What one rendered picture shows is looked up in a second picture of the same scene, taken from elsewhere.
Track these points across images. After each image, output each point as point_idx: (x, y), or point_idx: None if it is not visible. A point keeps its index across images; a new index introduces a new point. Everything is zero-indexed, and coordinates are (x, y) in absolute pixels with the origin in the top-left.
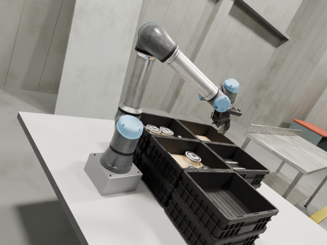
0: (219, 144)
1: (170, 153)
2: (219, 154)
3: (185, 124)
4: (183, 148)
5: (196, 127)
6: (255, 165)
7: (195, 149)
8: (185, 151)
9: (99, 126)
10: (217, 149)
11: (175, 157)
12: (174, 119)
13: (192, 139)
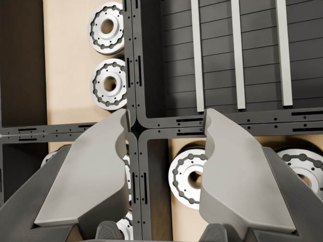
0: (138, 13)
1: (171, 239)
2: (156, 6)
3: (15, 82)
4: (162, 206)
5: (17, 22)
6: None
7: (160, 140)
8: (166, 184)
9: None
10: (151, 18)
11: (191, 234)
12: (6, 143)
13: (137, 176)
